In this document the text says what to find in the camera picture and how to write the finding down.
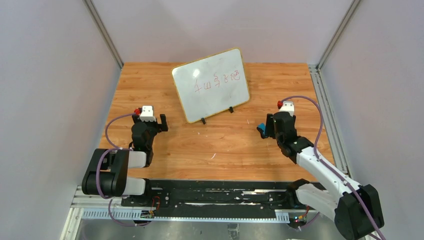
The aluminium frame rail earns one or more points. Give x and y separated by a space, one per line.
328 119

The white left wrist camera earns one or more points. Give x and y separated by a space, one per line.
147 114

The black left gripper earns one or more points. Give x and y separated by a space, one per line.
149 122

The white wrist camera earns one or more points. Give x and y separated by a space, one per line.
147 114
289 107

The blue whiteboard eraser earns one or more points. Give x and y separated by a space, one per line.
262 130

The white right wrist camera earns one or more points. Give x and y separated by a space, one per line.
289 107

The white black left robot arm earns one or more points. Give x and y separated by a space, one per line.
107 173

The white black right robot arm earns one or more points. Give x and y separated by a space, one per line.
354 208

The yellow framed whiteboard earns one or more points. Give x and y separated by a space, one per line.
211 85

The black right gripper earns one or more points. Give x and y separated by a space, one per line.
276 123

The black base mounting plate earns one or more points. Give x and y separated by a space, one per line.
216 198

